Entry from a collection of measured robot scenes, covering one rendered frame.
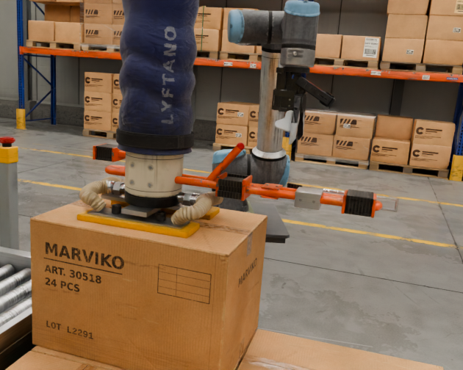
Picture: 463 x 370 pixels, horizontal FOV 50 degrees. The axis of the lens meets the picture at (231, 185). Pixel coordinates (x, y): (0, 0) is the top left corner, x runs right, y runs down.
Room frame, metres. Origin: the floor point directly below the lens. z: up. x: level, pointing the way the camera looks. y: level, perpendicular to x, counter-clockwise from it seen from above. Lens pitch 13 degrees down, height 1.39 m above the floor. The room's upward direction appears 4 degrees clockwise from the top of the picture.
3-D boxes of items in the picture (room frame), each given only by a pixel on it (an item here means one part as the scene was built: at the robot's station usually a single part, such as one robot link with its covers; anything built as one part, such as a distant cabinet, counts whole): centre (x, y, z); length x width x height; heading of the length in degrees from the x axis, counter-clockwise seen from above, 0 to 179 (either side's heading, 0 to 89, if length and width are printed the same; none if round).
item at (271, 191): (1.52, 0.01, 1.07); 0.93 x 0.30 x 0.04; 74
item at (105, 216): (1.37, 0.26, 0.97); 0.34 x 0.10 x 0.05; 74
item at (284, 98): (1.36, -0.14, 1.35); 0.09 x 0.08 x 0.12; 74
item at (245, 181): (1.39, -0.01, 1.07); 0.10 x 0.08 x 0.06; 164
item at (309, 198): (1.33, -0.21, 1.07); 0.07 x 0.07 x 0.04; 74
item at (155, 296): (1.46, 0.22, 0.74); 0.60 x 0.40 x 0.40; 73
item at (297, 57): (1.36, -0.15, 1.43); 0.10 x 0.09 x 0.05; 164
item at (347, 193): (1.29, -0.34, 1.07); 0.08 x 0.07 x 0.05; 74
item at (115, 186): (1.46, 0.23, 1.01); 0.34 x 0.25 x 0.06; 74
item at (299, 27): (1.37, -0.15, 1.52); 0.10 x 0.09 x 0.12; 1
